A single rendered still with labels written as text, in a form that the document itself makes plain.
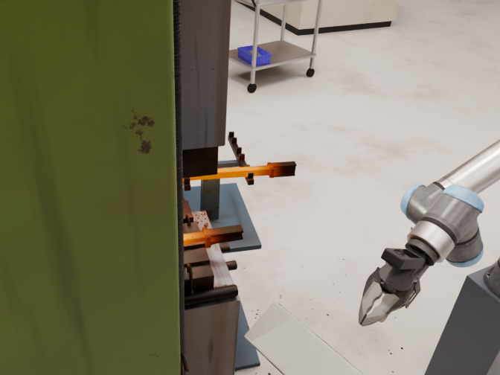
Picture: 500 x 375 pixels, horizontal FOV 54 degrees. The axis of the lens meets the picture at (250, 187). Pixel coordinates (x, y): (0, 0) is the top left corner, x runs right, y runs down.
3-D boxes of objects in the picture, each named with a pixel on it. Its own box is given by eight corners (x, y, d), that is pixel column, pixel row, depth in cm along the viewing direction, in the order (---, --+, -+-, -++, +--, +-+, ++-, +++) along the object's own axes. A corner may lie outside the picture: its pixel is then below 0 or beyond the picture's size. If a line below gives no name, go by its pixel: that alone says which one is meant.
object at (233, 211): (236, 186, 206) (236, 182, 204) (261, 248, 174) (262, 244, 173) (164, 193, 198) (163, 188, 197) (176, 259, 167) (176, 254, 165)
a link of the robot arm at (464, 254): (460, 227, 125) (452, 197, 117) (494, 256, 116) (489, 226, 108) (430, 248, 125) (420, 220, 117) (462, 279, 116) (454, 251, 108)
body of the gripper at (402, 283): (405, 312, 104) (438, 270, 107) (402, 297, 98) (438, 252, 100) (376, 292, 109) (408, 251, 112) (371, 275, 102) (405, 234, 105)
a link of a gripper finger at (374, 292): (363, 332, 103) (390, 298, 105) (359, 322, 99) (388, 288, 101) (351, 323, 105) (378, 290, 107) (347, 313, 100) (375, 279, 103)
